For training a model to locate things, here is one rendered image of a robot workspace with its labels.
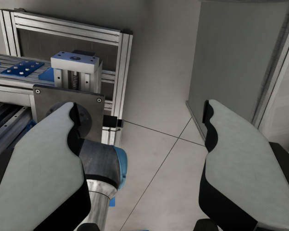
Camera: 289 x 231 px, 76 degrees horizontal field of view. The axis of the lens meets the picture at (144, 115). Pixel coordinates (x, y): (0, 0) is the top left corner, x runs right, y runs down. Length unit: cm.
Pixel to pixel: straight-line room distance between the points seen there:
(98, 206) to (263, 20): 81
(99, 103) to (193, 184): 221
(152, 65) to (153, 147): 93
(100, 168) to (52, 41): 116
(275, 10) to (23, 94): 92
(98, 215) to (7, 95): 57
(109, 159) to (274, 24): 69
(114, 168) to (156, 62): 126
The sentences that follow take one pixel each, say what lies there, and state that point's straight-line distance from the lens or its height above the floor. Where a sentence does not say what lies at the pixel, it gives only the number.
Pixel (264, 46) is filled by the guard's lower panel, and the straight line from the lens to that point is 84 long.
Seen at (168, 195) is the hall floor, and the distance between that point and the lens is 280.
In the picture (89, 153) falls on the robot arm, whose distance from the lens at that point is 51.
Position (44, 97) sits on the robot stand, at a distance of 68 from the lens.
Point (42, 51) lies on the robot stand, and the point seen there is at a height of 21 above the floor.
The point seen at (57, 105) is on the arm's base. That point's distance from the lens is 65.
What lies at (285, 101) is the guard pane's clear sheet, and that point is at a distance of 75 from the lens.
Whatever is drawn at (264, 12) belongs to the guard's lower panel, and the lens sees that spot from 88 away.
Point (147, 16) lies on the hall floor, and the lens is 159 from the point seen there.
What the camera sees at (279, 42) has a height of 97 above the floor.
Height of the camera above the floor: 159
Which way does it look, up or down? 58 degrees down
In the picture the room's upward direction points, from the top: 176 degrees clockwise
